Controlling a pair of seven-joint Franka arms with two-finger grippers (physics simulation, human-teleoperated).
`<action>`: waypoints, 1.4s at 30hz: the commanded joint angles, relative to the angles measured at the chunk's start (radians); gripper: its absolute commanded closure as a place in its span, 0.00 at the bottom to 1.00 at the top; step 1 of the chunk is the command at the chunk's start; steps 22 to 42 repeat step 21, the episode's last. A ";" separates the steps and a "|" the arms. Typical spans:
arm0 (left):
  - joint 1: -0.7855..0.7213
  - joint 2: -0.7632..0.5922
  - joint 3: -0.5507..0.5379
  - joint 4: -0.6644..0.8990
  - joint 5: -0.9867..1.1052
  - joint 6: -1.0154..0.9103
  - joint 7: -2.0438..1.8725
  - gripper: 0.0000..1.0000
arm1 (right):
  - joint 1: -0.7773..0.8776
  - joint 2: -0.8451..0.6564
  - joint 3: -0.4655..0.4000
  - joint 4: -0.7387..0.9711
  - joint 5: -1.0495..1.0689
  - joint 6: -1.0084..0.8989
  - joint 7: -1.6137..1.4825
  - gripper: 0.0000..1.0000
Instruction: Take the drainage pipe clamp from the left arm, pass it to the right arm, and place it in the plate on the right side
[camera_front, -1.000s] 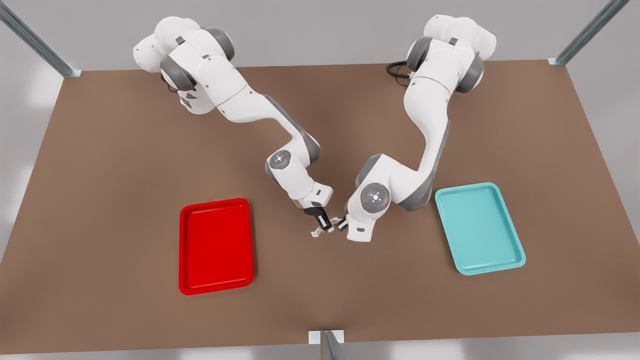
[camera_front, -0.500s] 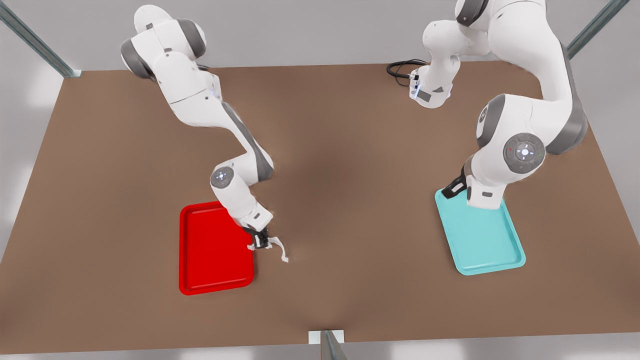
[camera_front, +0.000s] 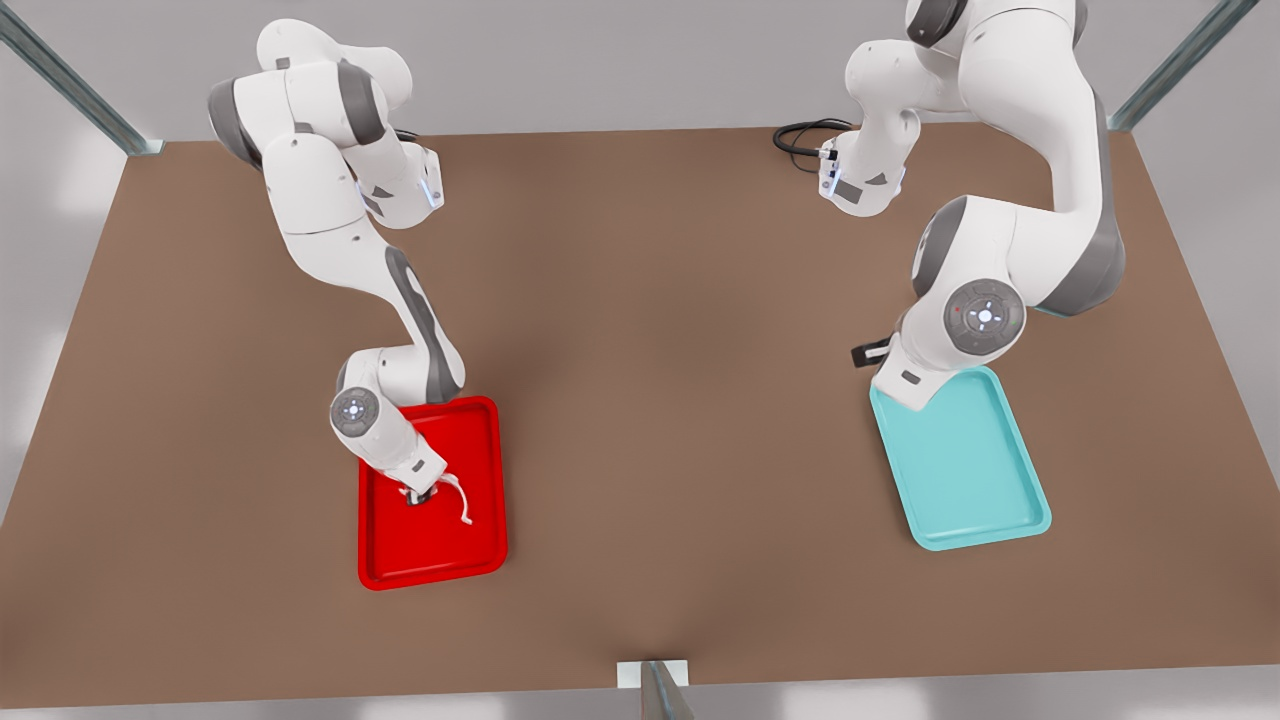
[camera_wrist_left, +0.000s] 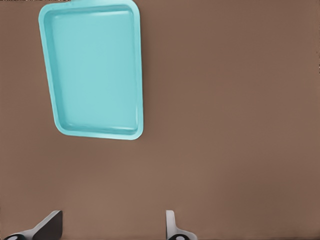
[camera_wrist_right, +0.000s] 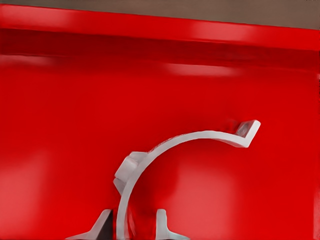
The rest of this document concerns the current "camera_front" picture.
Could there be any red rectangular tray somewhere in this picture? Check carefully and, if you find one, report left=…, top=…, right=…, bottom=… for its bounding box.
left=358, top=396, right=509, bottom=592

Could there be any cyan rectangular tray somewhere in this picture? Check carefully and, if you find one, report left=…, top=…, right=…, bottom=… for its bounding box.
left=868, top=365, right=1053, bottom=553

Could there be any silver frame post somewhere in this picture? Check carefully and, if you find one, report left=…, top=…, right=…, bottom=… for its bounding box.
left=616, top=659, right=695, bottom=720
left=1106, top=0, right=1263, bottom=134
left=0, top=5, right=165, bottom=159

